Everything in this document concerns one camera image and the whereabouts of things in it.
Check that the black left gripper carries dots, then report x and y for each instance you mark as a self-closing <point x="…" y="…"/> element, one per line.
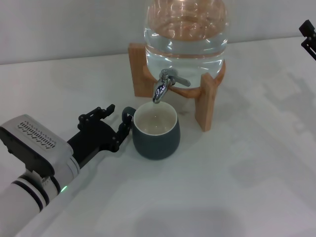
<point x="96" y="138"/>

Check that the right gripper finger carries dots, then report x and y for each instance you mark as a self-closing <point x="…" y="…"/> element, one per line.
<point x="308" y="28"/>

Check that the black mug white inside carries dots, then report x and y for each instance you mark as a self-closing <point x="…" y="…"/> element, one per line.
<point x="155" y="148"/>

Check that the chrome faucet tap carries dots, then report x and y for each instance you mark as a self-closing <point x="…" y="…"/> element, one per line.
<point x="160" y="90"/>

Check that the wooden dispenser stand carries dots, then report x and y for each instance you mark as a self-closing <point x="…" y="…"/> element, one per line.
<point x="206" y="106"/>

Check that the glass water dispenser jar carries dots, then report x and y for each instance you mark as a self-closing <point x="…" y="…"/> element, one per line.
<point x="185" y="56"/>

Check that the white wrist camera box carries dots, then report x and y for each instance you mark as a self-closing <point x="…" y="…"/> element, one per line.
<point x="61" y="155"/>

